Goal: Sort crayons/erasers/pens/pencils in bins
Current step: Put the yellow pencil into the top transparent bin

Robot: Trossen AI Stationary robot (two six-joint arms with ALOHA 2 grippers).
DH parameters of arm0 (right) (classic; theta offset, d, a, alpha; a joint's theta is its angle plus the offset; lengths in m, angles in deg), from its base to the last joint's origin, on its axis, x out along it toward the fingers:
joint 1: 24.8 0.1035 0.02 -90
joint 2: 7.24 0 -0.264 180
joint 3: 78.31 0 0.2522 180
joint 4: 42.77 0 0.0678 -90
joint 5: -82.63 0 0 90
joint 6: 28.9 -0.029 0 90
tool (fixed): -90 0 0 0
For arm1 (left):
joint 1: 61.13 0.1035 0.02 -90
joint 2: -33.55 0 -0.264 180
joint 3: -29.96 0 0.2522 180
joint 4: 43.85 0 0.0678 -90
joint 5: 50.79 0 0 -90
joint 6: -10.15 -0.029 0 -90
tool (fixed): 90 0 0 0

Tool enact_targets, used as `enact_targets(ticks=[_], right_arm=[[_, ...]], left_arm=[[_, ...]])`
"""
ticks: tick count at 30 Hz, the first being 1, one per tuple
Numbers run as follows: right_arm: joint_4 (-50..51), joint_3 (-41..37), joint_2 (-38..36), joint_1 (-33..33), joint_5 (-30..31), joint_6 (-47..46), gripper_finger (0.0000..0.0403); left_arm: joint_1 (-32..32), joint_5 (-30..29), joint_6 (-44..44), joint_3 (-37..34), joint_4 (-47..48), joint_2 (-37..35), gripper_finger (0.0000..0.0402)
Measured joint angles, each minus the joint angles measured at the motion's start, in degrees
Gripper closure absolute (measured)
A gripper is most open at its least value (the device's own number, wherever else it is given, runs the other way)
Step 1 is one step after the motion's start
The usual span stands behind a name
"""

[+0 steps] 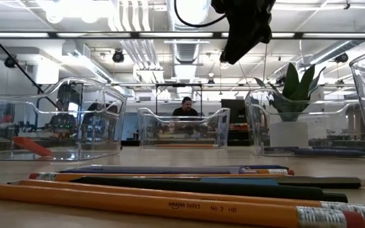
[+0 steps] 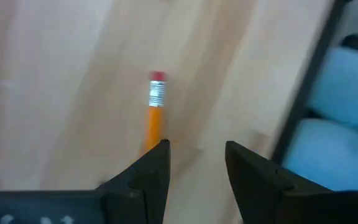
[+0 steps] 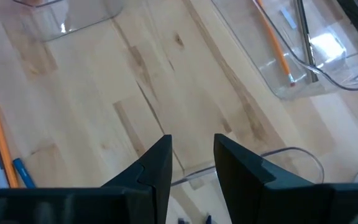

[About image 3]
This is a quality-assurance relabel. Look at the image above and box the dark grey pencil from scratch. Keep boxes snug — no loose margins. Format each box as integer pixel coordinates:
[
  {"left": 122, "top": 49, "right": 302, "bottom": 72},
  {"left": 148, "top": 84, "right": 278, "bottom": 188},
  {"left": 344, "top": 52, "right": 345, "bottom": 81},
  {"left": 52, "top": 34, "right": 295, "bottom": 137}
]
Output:
[{"left": 296, "top": 0, "right": 319, "bottom": 84}]

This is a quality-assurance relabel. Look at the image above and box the small clear plastic bin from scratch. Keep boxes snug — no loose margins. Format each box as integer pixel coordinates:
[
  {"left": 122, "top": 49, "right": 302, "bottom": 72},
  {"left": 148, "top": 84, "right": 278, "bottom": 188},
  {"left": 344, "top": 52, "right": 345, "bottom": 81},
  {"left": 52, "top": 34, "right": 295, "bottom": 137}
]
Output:
[{"left": 211, "top": 0, "right": 358, "bottom": 101}]

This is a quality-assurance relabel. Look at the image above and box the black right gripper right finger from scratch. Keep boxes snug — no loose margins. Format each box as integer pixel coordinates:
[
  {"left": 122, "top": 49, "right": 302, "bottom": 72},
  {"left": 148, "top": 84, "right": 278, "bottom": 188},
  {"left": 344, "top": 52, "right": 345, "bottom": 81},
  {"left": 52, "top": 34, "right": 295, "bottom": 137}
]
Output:
[{"left": 213, "top": 133, "right": 358, "bottom": 224}]

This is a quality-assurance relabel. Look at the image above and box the orange pencil with red eraser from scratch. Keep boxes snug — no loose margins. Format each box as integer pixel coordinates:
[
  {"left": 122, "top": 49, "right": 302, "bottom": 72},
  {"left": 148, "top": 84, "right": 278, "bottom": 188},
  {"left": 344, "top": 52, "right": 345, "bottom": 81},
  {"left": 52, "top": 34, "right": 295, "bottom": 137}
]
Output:
[
  {"left": 0, "top": 83, "right": 20, "bottom": 189},
  {"left": 255, "top": 0, "right": 297, "bottom": 88}
]

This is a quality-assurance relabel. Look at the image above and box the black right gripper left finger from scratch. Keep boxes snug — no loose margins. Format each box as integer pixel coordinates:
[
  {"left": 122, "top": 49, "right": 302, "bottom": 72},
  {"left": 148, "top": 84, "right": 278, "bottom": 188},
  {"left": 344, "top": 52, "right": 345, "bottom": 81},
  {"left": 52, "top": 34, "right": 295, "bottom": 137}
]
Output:
[{"left": 0, "top": 134, "right": 173, "bottom": 224}]

